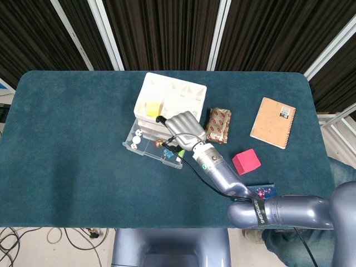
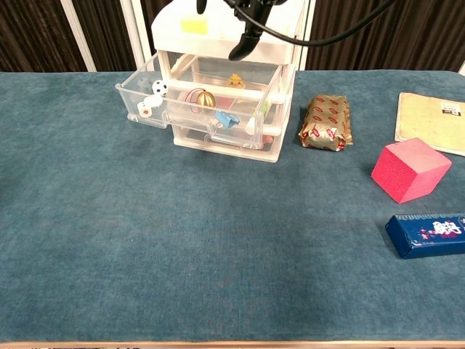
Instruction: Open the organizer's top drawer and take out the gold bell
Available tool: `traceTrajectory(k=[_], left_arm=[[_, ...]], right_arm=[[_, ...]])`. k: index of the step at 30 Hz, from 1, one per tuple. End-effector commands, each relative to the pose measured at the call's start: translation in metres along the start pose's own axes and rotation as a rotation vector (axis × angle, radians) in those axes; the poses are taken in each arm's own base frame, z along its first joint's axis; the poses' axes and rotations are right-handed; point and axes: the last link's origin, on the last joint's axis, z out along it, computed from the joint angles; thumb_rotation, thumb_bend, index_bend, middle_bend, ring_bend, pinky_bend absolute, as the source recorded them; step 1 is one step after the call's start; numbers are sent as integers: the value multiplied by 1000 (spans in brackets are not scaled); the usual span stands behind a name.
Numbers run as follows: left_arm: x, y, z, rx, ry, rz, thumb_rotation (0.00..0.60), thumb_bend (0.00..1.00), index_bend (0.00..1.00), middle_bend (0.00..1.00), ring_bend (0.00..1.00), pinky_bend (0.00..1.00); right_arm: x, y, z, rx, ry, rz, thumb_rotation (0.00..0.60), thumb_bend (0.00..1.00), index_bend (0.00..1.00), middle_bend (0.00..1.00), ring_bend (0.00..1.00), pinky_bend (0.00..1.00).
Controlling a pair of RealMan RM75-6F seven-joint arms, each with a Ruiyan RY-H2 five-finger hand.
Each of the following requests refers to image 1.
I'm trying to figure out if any white panel with blue mark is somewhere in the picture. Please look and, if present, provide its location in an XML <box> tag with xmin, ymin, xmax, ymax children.
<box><xmin>0</xmin><ymin>77</ymin><xmax>16</xmax><ymax>98</ymax></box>

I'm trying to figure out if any grey worn shoe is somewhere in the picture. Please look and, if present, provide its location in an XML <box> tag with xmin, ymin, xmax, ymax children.
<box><xmin>242</xmin><ymin>228</ymin><xmax>265</xmax><ymax>245</ymax></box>

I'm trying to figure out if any dark blue printed box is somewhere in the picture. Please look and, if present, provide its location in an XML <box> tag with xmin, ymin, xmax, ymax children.
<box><xmin>247</xmin><ymin>182</ymin><xmax>278</xmax><ymax>200</ymax></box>

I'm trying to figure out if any blue-grey robot torso base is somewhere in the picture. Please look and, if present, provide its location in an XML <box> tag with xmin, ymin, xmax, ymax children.
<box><xmin>111</xmin><ymin>228</ymin><xmax>232</xmax><ymax>267</ymax></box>

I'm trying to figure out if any pink foam cube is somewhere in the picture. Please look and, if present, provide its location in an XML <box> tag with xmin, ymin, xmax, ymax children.
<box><xmin>231</xmin><ymin>148</ymin><xmax>262</xmax><ymax>176</ymax></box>

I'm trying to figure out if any grey floor cable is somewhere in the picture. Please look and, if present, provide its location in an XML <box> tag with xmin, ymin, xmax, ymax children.
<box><xmin>46</xmin><ymin>227</ymin><xmax>110</xmax><ymax>267</ymax></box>

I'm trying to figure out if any clear plastic drawer with trinkets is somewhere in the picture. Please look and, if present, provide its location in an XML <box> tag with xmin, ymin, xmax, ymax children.
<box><xmin>122</xmin><ymin>118</ymin><xmax>184</xmax><ymax>170</ymax></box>

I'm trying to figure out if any black floor cable bundle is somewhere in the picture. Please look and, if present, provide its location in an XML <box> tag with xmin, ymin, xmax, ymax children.
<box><xmin>0</xmin><ymin>226</ymin><xmax>42</xmax><ymax>267</ymax></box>

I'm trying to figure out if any teal felt table mat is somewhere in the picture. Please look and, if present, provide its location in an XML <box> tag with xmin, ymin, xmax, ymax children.
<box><xmin>0</xmin><ymin>70</ymin><xmax>343</xmax><ymax>230</ymax></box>

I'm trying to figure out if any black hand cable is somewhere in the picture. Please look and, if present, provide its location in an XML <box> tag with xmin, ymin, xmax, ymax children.
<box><xmin>162</xmin><ymin>140</ymin><xmax>318</xmax><ymax>267</ymax></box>

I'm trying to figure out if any brown spiral notebook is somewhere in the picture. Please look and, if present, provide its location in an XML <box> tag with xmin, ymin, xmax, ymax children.
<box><xmin>249</xmin><ymin>97</ymin><xmax>297</xmax><ymax>150</ymax></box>

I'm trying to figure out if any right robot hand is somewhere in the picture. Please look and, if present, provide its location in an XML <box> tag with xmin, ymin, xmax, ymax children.
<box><xmin>155</xmin><ymin>110</ymin><xmax>209</xmax><ymax>153</ymax></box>

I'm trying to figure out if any gold foil snack packet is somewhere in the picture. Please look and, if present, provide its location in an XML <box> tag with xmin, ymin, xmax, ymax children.
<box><xmin>205</xmin><ymin>107</ymin><xmax>233</xmax><ymax>145</ymax></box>

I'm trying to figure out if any white plastic drawer cabinet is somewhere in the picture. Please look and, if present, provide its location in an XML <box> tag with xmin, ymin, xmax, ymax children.
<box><xmin>133</xmin><ymin>72</ymin><xmax>208</xmax><ymax>140</ymax></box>

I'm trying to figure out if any yellow sticky note pad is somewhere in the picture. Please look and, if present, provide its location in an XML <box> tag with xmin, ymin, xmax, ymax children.
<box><xmin>146</xmin><ymin>102</ymin><xmax>162</xmax><ymax>117</ymax></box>

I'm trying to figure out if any dark pleated curtain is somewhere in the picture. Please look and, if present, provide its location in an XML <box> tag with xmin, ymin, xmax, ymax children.
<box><xmin>0</xmin><ymin>0</ymin><xmax>356</xmax><ymax>112</ymax></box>

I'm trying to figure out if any white aluminium frame post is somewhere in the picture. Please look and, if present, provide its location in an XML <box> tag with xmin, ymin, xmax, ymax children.
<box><xmin>50</xmin><ymin>0</ymin><xmax>95</xmax><ymax>71</ymax></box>
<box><xmin>206</xmin><ymin>0</ymin><xmax>232</xmax><ymax>71</ymax></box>
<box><xmin>87</xmin><ymin>0</ymin><xmax>125</xmax><ymax>71</ymax></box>
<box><xmin>303</xmin><ymin>19</ymin><xmax>356</xmax><ymax>78</ymax></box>

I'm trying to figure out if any white metal rack frame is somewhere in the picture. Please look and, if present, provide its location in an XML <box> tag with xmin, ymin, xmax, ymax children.
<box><xmin>317</xmin><ymin>103</ymin><xmax>356</xmax><ymax>162</ymax></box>

